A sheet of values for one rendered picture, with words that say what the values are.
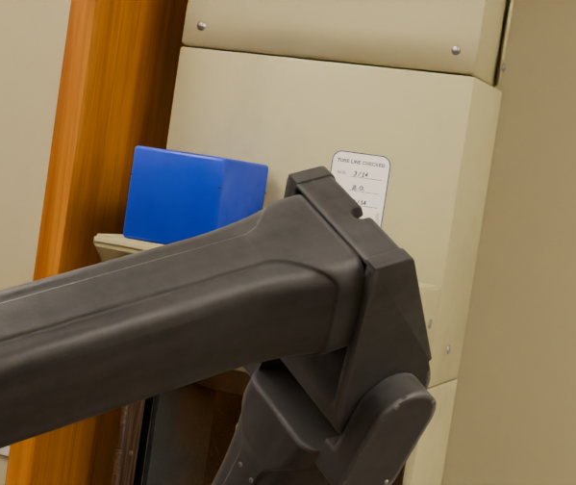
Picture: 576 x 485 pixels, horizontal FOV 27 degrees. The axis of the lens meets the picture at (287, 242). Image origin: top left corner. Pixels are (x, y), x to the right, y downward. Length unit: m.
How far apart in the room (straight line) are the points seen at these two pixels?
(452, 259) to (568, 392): 0.45
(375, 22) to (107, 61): 0.28
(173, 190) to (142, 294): 0.64
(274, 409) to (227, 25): 0.68
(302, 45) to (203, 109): 0.13
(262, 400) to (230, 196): 0.52
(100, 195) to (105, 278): 0.77
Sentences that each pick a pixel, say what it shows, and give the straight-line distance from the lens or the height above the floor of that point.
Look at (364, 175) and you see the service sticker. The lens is 1.18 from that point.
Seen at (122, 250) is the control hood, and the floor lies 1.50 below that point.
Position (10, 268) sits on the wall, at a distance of 1.92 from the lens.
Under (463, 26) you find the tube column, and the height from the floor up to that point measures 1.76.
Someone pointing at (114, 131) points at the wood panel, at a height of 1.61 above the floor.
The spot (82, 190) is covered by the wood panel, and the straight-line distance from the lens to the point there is 1.25.
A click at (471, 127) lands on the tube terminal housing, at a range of 1.17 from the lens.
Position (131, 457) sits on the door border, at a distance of 1.30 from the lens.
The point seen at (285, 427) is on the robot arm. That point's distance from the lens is 0.63.
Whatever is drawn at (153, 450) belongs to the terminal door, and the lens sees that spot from 1.28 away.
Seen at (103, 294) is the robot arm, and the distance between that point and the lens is 0.51.
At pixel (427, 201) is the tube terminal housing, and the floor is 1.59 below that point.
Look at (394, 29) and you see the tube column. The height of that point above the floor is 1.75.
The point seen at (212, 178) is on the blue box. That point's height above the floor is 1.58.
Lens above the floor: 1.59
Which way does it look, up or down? 3 degrees down
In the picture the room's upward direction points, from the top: 8 degrees clockwise
